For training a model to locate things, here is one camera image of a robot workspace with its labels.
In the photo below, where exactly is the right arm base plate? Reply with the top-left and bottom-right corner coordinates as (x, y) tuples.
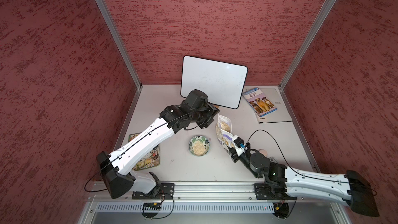
(254, 183), (297, 201)

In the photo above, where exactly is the right aluminium corner post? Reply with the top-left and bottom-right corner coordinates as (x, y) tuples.
(279, 0), (352, 91)

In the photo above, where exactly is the instant oatmeal bag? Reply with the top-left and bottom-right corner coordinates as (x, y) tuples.
(216, 114), (234, 151)

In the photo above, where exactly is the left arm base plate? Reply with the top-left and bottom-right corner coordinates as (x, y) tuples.
(132, 182), (175, 200)

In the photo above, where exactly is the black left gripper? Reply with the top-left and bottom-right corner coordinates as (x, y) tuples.
(190, 101), (220, 128)

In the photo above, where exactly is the aluminium front rail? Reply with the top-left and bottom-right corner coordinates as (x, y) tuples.
(81, 181), (339, 223)

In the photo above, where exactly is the dog picture book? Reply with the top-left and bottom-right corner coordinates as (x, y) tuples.
(243, 88), (277, 118)

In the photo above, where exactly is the aluminium corner post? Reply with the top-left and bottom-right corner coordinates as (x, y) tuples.
(279, 0), (352, 91)
(82, 0), (143, 90)

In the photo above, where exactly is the pink round puff case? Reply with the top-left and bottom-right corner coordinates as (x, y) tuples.
(259, 149), (268, 157)

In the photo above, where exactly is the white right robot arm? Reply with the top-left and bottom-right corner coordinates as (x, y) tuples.
(228, 148), (379, 217)

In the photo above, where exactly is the white board black frame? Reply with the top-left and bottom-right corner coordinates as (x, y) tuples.
(180, 56), (248, 109)

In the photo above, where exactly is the left aluminium corner post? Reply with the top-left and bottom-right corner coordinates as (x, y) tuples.
(82, 0), (143, 90)

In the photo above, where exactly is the green leaf pattern bowl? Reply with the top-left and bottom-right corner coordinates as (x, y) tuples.
(189, 135), (210, 157)

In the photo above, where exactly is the colourful comic magazine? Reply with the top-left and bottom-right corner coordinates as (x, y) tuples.
(133, 146), (160, 171)

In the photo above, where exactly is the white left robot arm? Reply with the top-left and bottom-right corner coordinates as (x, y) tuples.
(96, 103), (220, 199)

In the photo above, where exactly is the white A4 paper box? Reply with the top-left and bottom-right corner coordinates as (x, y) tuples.
(242, 87), (292, 123)

